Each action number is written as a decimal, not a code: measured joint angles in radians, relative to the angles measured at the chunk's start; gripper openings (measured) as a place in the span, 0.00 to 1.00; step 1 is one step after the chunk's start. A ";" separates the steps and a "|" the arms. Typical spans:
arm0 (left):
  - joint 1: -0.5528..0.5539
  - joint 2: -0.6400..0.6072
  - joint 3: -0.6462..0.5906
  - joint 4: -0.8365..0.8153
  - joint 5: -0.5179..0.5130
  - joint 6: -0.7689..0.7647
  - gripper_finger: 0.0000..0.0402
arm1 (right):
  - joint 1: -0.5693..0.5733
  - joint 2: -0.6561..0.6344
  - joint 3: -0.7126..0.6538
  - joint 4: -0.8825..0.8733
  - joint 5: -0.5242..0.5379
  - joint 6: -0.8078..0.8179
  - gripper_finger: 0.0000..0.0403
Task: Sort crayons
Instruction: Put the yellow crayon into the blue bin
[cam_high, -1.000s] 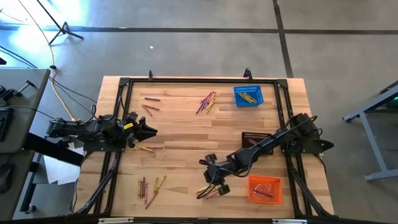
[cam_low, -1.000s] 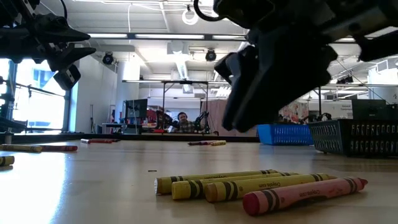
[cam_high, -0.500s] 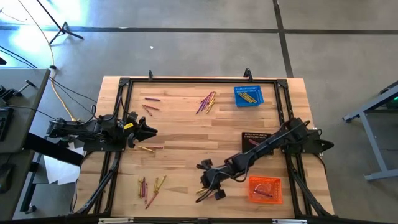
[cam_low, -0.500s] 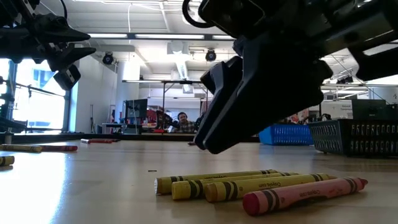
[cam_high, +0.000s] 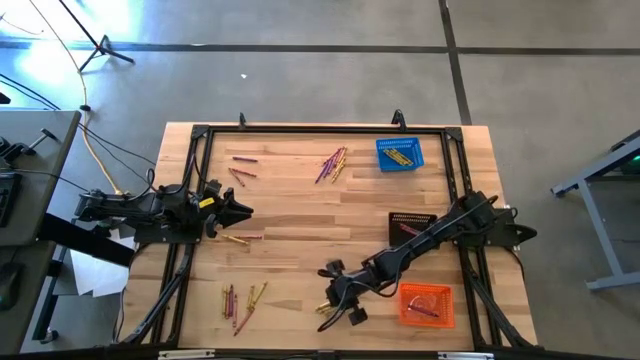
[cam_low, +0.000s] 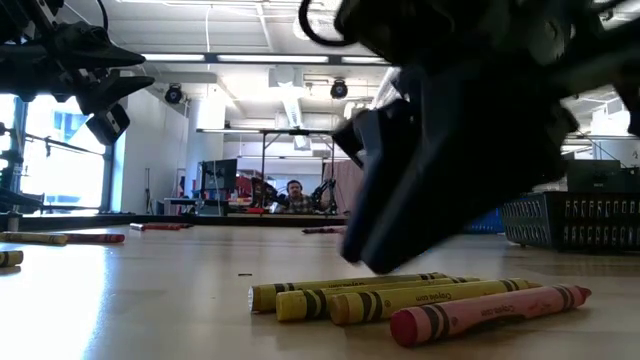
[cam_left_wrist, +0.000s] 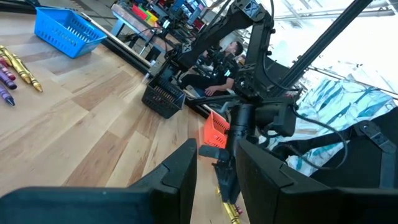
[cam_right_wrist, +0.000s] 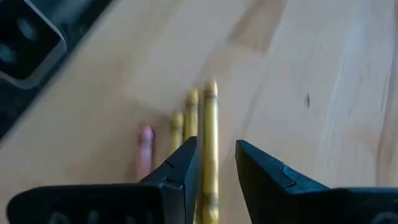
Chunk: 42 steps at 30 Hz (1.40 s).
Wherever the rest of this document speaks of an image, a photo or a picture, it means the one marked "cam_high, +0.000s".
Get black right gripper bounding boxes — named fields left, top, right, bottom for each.
left=318, top=259, right=381, bottom=327

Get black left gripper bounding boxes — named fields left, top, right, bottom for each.
left=198, top=179, right=255, bottom=240

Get blue plastic basket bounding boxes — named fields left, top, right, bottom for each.
left=375, top=136, right=426, bottom=173

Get black plastic basket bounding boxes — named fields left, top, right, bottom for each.
left=388, top=211, right=441, bottom=250

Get orange plastic basket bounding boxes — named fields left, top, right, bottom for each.
left=398, top=282, right=456, bottom=330

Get black desk crossbar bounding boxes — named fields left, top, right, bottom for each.
left=37, top=212, right=136, bottom=269

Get white paper sheets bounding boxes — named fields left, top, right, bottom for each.
left=69, top=234, right=137, bottom=299

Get black tripod stand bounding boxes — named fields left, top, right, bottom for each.
left=57, top=0, right=136, bottom=74

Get black desk clamp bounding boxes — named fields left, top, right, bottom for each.
left=0, top=128, right=59, bottom=164

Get black keyboard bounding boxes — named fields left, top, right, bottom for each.
left=0, top=172, right=24, bottom=229

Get black computer mouse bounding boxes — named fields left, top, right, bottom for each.
left=0, top=262, right=25, bottom=311

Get dark grey desk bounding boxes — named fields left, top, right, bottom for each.
left=0, top=239, right=56, bottom=354

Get grey metal stand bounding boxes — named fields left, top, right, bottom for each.
left=549, top=133, right=640, bottom=292

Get green-lit device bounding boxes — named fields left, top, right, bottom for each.
left=619, top=152, right=640, bottom=176

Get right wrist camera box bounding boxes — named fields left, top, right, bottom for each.
left=324, top=279, right=351, bottom=309

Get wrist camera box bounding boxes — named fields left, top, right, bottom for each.
left=199, top=189, right=224, bottom=214
left=324, top=279, right=351, bottom=309

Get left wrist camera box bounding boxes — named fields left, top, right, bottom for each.
left=199, top=189, right=224, bottom=214

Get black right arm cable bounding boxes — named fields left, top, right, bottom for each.
left=316, top=197, right=501, bottom=334

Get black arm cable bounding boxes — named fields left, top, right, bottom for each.
left=144, top=167, right=209, bottom=201
left=316, top=197, right=501, bottom=334

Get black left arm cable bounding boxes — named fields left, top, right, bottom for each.
left=144, top=167, right=209, bottom=201

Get black aluminium table frame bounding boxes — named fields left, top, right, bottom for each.
left=112, top=123, right=539, bottom=351

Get silver bracket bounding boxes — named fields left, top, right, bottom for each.
left=158, top=349, right=216, bottom=360
left=438, top=351, right=495, bottom=360

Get black floor cable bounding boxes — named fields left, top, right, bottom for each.
left=0, top=72, right=61, bottom=111
left=74, top=122, right=159, bottom=194

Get yellow cable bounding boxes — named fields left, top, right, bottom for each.
left=28, top=0, right=126, bottom=196

